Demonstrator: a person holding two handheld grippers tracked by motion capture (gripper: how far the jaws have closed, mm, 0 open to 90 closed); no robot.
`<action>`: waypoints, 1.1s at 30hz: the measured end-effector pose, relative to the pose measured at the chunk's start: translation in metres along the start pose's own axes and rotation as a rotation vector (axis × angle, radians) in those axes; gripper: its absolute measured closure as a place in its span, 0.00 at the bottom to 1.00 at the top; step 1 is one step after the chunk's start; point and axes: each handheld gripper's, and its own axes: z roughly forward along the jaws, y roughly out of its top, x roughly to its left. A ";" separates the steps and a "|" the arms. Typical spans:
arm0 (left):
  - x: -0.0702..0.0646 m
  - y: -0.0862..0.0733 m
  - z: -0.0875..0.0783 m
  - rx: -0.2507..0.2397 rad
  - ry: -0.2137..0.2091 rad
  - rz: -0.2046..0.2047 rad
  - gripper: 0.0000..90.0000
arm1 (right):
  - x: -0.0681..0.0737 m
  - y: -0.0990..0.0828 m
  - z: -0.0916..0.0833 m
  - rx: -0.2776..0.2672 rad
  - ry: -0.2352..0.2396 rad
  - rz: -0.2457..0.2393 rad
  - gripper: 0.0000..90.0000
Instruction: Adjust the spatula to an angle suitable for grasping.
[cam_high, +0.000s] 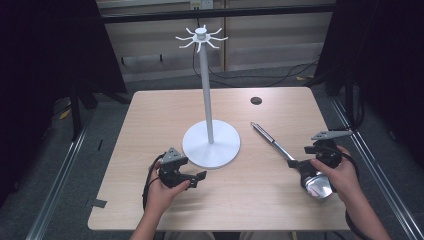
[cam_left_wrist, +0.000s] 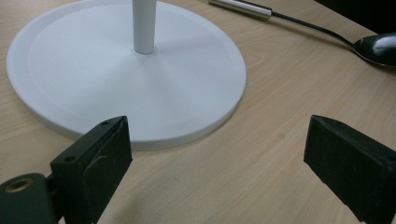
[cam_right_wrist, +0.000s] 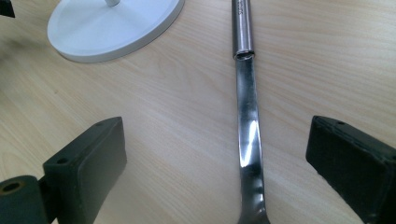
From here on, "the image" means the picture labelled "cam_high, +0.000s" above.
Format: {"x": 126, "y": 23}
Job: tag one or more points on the round black table grommet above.
{"x": 256, "y": 100}

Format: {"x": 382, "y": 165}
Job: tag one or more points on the person's right hand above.
{"x": 345, "y": 180}

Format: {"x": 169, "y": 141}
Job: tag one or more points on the white wall socket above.
{"x": 201, "y": 4}

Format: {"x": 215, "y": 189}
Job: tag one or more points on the black curtain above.
{"x": 393, "y": 66}
{"x": 40, "y": 66}

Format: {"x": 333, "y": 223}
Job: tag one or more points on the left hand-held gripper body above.
{"x": 171, "y": 175}

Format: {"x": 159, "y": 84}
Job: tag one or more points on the black horizontal bar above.
{"x": 233, "y": 13}

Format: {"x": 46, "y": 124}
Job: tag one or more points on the person's left hand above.
{"x": 160, "y": 196}

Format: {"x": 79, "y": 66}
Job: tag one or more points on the black metal stand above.
{"x": 75, "y": 113}

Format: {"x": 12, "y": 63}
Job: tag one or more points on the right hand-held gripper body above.
{"x": 328, "y": 154}

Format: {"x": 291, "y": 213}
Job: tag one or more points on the white hook rack stand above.
{"x": 211, "y": 146}

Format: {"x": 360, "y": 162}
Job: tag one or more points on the metal floor rail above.
{"x": 53, "y": 196}
{"x": 383, "y": 186}

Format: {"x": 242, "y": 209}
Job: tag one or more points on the metal ladle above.
{"x": 274, "y": 142}

